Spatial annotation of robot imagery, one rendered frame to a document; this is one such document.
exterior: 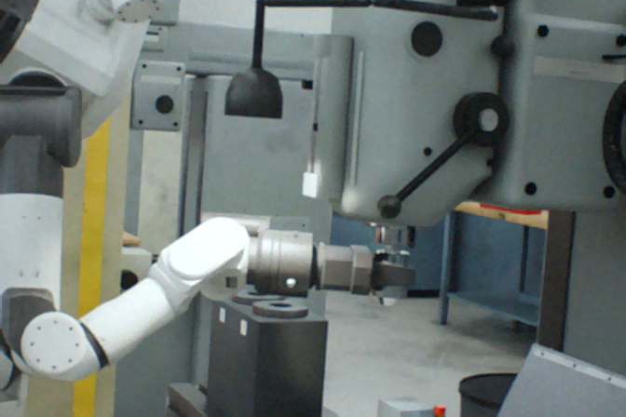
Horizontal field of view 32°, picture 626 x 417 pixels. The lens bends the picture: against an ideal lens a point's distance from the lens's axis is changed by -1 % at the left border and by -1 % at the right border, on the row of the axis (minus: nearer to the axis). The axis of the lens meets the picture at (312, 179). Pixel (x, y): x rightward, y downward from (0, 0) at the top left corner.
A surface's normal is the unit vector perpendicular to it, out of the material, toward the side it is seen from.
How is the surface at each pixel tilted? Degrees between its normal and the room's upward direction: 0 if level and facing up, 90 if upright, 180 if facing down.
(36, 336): 76
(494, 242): 90
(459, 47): 90
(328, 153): 90
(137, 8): 149
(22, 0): 59
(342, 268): 90
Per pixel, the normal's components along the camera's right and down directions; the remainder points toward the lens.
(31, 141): 0.13, -0.22
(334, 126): 0.41, 0.08
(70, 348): 0.38, -0.17
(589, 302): -0.91, -0.04
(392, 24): -0.25, 0.04
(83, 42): 0.61, -0.44
